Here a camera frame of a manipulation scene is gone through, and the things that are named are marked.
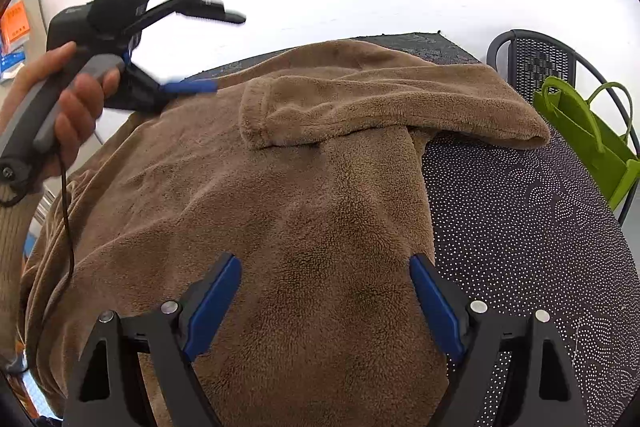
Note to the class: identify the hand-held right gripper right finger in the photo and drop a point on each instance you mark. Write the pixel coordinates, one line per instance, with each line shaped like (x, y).
(435, 307)

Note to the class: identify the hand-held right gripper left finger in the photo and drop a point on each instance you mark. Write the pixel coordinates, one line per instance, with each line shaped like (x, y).
(212, 302)

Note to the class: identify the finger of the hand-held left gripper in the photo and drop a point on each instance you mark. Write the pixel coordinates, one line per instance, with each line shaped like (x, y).
(220, 13)
(190, 87)

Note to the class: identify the brown fleece sweater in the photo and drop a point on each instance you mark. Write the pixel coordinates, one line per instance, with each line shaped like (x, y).
(325, 207)

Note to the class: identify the person's left forearm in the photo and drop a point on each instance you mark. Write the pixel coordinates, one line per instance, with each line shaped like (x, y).
(12, 232)

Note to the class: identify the person's left hand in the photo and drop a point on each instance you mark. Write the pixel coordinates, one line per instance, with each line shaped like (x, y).
(80, 107)

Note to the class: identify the green tote bag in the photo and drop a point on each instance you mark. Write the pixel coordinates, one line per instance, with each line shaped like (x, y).
(575, 132)

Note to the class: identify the black mesh chair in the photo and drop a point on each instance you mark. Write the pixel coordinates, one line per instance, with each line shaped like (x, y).
(540, 57)

